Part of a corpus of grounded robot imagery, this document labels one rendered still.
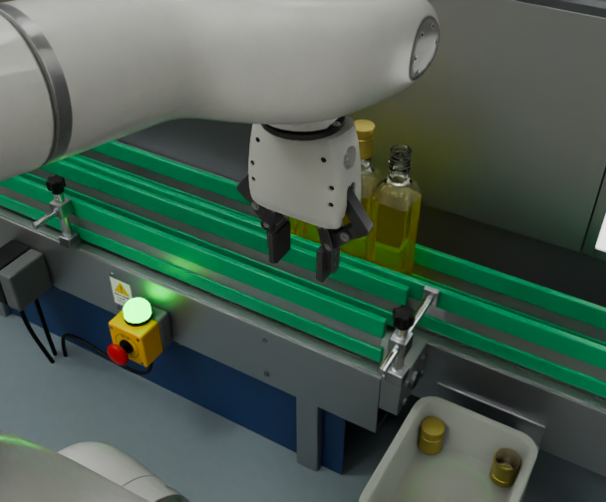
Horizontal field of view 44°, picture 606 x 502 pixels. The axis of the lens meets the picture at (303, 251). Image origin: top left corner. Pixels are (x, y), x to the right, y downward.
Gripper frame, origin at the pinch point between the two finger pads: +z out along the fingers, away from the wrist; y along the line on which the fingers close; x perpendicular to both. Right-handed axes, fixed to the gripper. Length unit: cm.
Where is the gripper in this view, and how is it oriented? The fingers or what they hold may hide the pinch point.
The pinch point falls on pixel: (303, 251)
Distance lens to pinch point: 74.7
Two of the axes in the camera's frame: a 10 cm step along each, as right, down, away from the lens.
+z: 0.0, 7.8, 6.3
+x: -5.1, 5.4, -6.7
